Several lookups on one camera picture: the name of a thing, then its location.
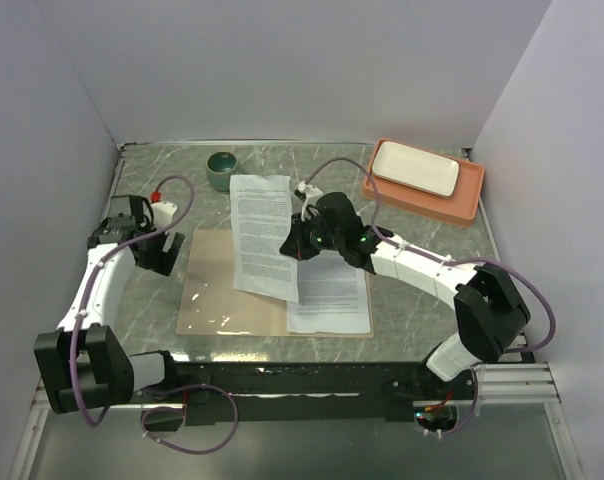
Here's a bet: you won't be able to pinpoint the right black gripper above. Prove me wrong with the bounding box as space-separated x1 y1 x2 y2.
279 210 344 262

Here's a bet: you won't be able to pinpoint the single white printed sheet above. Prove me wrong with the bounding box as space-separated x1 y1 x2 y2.
230 174 299 303

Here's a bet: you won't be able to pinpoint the beige cardboard folder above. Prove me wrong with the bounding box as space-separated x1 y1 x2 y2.
176 230 374 339

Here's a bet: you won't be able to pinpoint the white printed paper sheets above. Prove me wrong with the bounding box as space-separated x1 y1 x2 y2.
287 252 373 337

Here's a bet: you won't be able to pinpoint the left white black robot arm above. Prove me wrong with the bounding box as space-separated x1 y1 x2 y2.
34 192 185 414

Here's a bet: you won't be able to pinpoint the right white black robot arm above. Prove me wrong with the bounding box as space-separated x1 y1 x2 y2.
280 188 530 399

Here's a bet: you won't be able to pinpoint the teal ceramic mug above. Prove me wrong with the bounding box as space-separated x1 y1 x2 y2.
205 151 240 192

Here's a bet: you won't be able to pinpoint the white rectangular plate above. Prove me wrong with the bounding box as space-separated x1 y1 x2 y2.
372 141 460 197

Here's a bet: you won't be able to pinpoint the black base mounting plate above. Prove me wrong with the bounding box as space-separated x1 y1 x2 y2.
132 362 473 426

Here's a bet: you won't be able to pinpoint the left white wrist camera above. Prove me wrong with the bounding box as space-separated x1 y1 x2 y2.
150 191 178 229

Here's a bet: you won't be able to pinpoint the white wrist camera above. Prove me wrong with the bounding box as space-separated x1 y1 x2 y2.
150 191 178 229
294 182 324 219

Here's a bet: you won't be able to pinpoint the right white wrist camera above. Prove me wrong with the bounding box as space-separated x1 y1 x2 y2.
294 182 324 219

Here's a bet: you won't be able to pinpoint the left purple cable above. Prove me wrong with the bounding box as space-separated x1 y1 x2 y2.
69 175 239 455

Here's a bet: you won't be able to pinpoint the purple cable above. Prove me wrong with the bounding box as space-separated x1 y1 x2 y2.
69 175 239 455
301 157 557 439

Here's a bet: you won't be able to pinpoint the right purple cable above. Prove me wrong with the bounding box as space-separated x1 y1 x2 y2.
301 157 557 439

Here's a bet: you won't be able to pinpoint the aluminium extrusion rail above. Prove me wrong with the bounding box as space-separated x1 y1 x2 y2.
30 363 561 410

